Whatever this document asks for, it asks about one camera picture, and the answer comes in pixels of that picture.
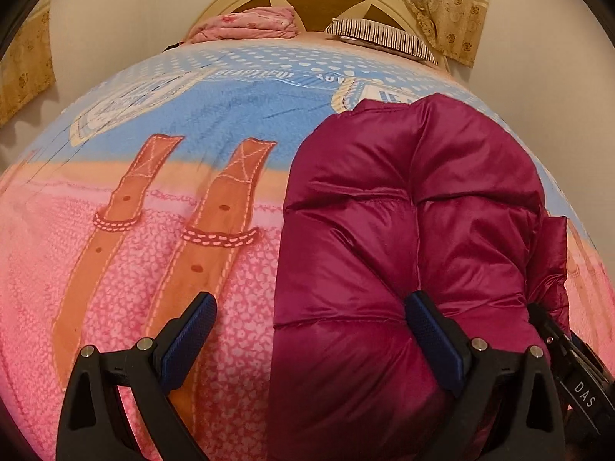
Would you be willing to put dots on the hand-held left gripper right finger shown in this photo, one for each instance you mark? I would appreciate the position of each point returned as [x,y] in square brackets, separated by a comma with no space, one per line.
[432,336]

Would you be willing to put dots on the striped pillow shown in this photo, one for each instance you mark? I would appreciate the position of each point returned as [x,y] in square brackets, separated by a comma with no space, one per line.
[384,36]

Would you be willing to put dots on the magenta puffer jacket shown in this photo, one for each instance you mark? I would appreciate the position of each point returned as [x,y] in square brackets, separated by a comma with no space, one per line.
[384,225]

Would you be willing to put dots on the folded pink floral quilt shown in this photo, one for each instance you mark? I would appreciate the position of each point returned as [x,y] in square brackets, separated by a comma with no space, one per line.
[245,24]

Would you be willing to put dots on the beige floral curtain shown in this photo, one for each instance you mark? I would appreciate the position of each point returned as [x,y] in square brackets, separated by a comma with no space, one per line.
[24,67]
[447,5]

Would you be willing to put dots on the printed blue pink blanket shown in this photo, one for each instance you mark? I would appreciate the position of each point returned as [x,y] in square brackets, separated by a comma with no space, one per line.
[192,105]

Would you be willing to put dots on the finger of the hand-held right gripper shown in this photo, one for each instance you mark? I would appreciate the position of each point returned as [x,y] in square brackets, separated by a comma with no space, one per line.
[547,326]

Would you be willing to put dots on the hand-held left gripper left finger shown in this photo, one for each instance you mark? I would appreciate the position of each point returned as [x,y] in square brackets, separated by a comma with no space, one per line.
[190,336]

